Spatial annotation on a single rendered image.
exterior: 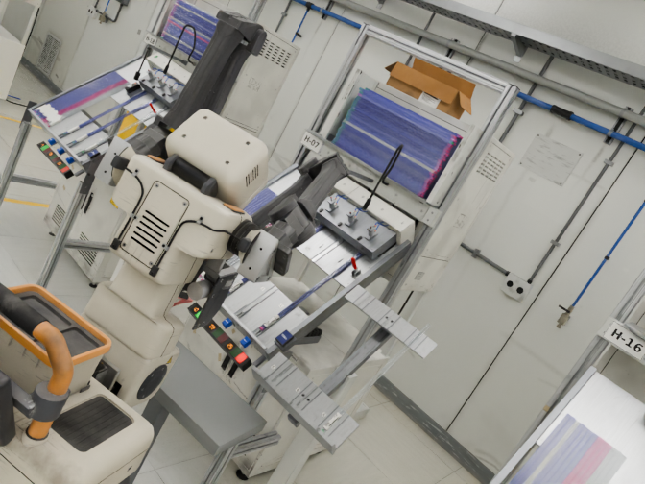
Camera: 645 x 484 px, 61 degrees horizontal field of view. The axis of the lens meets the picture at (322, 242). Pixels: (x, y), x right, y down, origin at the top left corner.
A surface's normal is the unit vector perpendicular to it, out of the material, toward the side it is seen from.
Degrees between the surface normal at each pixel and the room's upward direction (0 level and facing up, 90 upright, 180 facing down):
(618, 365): 90
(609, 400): 44
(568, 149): 90
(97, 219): 90
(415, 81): 81
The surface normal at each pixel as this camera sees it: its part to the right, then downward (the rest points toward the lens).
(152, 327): -0.25, -0.04
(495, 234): -0.58, -0.10
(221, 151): 0.08, -0.52
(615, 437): -0.07, -0.68
